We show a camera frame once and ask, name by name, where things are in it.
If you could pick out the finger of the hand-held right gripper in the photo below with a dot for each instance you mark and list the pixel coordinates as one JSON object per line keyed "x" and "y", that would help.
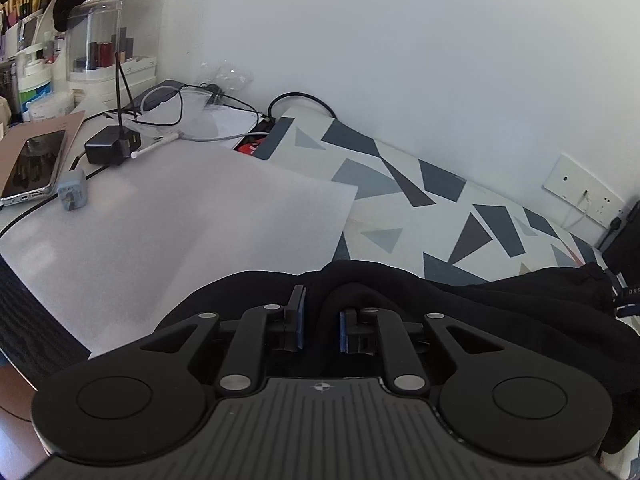
{"x": 627, "y": 300}

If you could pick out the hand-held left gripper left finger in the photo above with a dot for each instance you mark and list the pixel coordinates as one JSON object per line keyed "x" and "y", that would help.
{"x": 298, "y": 317}

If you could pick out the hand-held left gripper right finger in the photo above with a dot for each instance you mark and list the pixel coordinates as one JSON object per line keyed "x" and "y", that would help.
{"x": 344, "y": 330}

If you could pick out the black pants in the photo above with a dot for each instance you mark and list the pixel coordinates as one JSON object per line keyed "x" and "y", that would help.
{"x": 450, "y": 300}

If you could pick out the white foam sheet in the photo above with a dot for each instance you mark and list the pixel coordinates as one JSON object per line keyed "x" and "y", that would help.
{"x": 200, "y": 220}

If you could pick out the black power strip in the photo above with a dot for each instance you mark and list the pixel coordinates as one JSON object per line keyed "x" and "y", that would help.
{"x": 265, "y": 125}

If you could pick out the white paper sheet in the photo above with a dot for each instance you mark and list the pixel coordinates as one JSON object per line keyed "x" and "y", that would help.
{"x": 220, "y": 122}

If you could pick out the white stylus pen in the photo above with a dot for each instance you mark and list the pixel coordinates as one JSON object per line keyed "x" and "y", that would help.
{"x": 152, "y": 146}

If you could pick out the clear plastic wrapper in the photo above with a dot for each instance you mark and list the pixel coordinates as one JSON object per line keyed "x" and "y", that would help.
{"x": 225, "y": 75}

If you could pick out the black power adapter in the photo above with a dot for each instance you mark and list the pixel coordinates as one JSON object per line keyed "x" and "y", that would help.
{"x": 107, "y": 147}

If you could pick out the blue-grey charger plug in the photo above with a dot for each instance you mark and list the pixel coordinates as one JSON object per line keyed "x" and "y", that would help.
{"x": 71, "y": 192}

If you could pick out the dark ribbed cloth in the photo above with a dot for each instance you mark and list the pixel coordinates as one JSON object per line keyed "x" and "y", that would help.
{"x": 35, "y": 320}

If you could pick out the brown cardboard envelope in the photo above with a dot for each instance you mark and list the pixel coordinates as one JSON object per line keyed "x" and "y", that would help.
{"x": 70, "y": 122}

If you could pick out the smartphone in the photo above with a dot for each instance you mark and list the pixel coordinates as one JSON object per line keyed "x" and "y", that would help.
{"x": 32, "y": 165}

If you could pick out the white jar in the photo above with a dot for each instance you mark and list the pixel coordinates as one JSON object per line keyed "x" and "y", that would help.
{"x": 50, "y": 106}

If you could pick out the clear cosmetic organizer box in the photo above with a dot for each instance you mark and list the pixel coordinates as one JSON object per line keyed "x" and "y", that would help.
{"x": 115, "y": 35}

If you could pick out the green label white bottle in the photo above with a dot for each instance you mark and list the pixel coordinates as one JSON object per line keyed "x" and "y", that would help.
{"x": 36, "y": 90}

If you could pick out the black headband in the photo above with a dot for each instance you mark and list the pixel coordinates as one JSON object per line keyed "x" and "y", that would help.
{"x": 75, "y": 0}

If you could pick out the white makeup brush holder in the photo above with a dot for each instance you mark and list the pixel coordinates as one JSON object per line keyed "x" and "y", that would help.
{"x": 25, "y": 15}

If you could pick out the black wall plug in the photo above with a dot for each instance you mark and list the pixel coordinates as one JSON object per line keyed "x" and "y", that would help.
{"x": 616, "y": 223}

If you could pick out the white wall socket plate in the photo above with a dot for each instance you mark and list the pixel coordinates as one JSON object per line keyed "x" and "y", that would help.
{"x": 575, "y": 185}

